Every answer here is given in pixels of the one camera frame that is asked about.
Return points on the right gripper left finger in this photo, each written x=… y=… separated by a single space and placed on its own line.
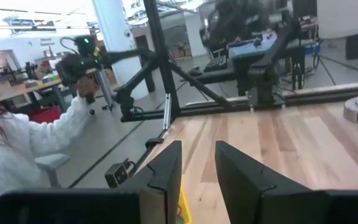
x=163 y=168

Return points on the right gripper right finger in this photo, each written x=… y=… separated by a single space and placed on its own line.
x=247 y=193

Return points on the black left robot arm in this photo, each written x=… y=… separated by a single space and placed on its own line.
x=264 y=77

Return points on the yellow slotted plastic bin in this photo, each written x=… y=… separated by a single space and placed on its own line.
x=183 y=202

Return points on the black computer mouse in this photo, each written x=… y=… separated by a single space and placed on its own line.
x=195 y=71

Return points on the grey office desk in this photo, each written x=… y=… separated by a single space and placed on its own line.
x=222 y=77

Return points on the person's hand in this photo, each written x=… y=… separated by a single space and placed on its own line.
x=87 y=88

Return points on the grey office chair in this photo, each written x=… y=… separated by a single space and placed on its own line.
x=51 y=161

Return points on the black keyboard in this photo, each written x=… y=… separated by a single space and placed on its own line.
x=216 y=63

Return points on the cardboard box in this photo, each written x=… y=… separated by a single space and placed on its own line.
x=180 y=51

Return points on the red box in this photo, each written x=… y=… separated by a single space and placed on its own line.
x=45 y=115

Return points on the blue desk mat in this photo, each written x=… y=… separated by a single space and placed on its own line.
x=247 y=48

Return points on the person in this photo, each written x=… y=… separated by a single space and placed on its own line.
x=11 y=161

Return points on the wooden work table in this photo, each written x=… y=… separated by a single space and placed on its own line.
x=26 y=88

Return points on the black office chair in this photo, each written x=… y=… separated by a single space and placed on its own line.
x=235 y=18

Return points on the black table-level camera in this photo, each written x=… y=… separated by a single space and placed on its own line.
x=117 y=175

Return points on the silver metal bracket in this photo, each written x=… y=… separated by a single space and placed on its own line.
x=167 y=112

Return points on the black aluminium table frame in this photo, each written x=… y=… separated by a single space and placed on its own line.
x=162 y=46

